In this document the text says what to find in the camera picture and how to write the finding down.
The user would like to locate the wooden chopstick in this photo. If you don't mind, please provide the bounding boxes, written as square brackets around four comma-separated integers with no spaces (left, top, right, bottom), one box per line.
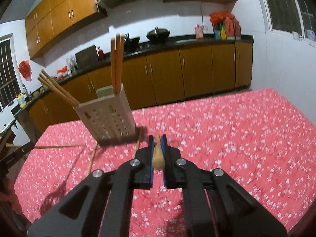
[118,35,125,92]
[5,143,85,149]
[37,73,79,107]
[152,135,165,170]
[115,34,121,95]
[110,38,116,95]
[40,69,80,106]
[86,143,98,176]

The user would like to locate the yellow detergent bottle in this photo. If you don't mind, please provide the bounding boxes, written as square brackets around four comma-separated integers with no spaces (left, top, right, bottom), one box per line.
[17,93,27,109]

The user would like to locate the left barred window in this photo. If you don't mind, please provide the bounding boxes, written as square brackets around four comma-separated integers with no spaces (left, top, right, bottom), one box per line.
[0,39,21,109]

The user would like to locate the barred window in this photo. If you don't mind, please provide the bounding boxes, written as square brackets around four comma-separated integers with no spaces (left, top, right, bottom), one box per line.
[264,0,315,42]
[0,39,21,109]

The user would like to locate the red floral tablecloth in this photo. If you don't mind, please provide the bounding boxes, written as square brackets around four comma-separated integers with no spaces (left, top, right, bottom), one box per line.
[14,89,315,230]

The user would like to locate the beige perforated utensil holder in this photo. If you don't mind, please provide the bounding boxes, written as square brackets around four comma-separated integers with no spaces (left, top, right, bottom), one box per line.
[74,84,139,147]

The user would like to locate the red bag on counter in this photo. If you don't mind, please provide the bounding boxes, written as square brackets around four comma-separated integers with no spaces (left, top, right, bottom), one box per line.
[56,66,68,75]

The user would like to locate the dark wooden cutting board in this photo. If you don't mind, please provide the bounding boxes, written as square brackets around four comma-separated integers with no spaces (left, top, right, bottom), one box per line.
[75,45,99,69]

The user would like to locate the red sauce bottle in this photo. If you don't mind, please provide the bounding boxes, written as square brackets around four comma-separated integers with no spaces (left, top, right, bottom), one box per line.
[98,47,104,60]

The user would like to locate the lower wooden cabinets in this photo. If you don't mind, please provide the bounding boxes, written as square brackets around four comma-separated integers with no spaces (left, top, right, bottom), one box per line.
[13,38,254,139]

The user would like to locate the pink labelled bottle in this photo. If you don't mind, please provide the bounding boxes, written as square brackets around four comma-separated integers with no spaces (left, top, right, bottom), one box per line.
[194,24,204,40]

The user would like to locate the black lidded wok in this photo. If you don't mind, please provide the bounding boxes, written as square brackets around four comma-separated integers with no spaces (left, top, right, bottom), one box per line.
[146,27,170,44]

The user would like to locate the white cup on sill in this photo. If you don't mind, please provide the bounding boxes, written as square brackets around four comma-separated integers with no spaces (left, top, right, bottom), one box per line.
[292,32,300,41]

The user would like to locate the right barred window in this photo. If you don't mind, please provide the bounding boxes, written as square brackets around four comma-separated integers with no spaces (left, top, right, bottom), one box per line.
[264,0,315,42]

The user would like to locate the red plastic bag on wall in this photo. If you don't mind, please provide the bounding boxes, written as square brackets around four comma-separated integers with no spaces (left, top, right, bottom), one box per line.
[18,60,32,82]

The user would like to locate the black wok with handle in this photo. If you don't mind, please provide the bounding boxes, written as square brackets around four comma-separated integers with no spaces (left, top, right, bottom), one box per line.
[124,33,140,53]

